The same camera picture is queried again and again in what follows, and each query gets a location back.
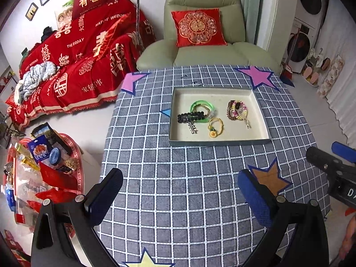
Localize floor lamp pole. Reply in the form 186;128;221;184
135;0;145;52

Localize shallow cream tray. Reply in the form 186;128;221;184
168;87;272;147

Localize person's right forearm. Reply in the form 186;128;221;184
339;214;356;260

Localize pale green armchair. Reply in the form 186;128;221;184
136;0;281;75

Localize pink slippers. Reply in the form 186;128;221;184
302;65;320;87

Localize pale green curtain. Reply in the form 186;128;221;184
225;0;262;45

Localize grey crumpled cloth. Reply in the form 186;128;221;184
14;61;60;102

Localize blue snack packet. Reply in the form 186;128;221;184
28;136;56;164

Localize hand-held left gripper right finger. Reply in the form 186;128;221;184
238;169;330;267

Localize red packet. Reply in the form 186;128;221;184
39;163;78;192

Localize round red coffee table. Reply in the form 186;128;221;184
0;133;84;240

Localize red-covered sofa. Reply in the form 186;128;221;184
6;0;156;128

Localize white washing machine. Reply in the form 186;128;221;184
285;19;320;74

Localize blue round tin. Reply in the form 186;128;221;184
49;148;62;165

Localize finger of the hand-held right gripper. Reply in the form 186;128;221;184
332;141;356;164
306;146;356;182

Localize black bead bracelet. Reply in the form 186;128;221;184
177;112;210;123

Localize green translucent bangle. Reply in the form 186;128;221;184
190;100;217;120

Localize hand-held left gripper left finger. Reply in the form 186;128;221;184
30;168;124;267

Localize yellow cord flower bracelet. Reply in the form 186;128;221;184
206;117;224;138

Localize braided tan rope bracelet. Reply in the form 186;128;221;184
194;103;212;117

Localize red embroidered cushion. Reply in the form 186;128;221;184
171;9;228;48

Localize pink yellow bead bracelet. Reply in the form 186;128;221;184
232;101;249;120

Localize grey grid tablecloth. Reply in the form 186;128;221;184
93;65;331;267

